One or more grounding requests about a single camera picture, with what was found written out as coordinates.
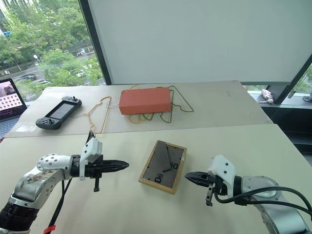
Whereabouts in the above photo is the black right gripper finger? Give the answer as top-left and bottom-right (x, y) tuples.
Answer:
(184, 171), (209, 180)
(187, 178), (209, 188)

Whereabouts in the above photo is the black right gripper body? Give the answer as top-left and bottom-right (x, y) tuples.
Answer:
(204, 174), (229, 207)

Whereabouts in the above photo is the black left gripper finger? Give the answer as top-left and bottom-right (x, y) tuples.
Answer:
(101, 166), (130, 174)
(101, 159), (130, 168)

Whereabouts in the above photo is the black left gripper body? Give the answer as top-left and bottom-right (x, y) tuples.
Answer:
(84, 159), (104, 193)

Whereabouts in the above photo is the laptop with lit screen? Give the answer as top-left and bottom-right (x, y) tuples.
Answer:
(0, 78), (28, 138)

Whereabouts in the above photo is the wooden framed dark clock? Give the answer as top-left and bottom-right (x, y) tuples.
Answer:
(138, 139), (188, 195)

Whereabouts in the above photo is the black handheld game console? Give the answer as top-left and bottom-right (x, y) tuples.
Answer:
(35, 96), (82, 130)

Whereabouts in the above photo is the orange rectangular box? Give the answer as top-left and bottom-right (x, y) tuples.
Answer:
(118, 87), (173, 116)

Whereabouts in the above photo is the dark window sill cabinet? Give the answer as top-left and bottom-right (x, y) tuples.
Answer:
(246, 90), (312, 153)

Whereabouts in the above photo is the pink folded umbrella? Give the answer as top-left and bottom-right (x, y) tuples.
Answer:
(259, 88), (274, 104)

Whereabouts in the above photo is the large white board panel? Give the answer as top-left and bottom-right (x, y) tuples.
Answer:
(86, 0), (312, 85)

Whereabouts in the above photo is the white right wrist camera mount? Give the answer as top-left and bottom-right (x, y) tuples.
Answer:
(207, 154), (236, 194)

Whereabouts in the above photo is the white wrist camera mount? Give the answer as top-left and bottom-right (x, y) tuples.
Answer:
(207, 154), (236, 194)
(79, 137), (103, 181)

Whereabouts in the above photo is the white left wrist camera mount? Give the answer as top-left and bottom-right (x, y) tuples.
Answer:
(79, 137), (103, 181)

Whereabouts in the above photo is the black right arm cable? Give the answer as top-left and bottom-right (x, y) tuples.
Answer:
(214, 186), (312, 218)

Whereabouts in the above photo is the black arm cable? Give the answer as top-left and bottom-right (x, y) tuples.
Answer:
(214, 186), (312, 218)
(47, 177), (74, 234)

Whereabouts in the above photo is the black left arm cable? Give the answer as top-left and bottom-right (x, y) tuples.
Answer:
(47, 177), (74, 234)

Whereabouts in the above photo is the orange wire hanger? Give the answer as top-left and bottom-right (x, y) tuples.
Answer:
(87, 96), (113, 134)

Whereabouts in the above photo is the white wire hanger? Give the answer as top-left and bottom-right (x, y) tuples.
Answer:
(74, 101), (120, 118)

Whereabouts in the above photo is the green wire hanger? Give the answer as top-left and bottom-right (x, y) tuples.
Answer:
(143, 85), (195, 124)

